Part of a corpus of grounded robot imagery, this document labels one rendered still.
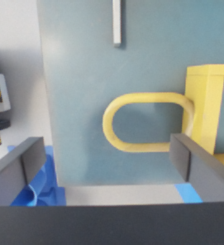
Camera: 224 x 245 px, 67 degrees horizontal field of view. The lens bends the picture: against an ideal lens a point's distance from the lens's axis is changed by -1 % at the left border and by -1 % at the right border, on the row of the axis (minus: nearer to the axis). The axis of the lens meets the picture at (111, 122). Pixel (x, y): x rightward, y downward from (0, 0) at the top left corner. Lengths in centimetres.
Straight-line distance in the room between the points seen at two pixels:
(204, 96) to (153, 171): 15
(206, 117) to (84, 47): 19
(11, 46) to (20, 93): 34
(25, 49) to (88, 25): 122
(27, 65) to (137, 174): 128
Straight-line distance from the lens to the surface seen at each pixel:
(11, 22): 154
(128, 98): 23
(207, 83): 23
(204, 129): 24
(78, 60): 27
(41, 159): 17
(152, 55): 27
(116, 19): 24
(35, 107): 147
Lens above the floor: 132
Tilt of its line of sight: 75 degrees down
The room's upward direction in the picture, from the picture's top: 179 degrees clockwise
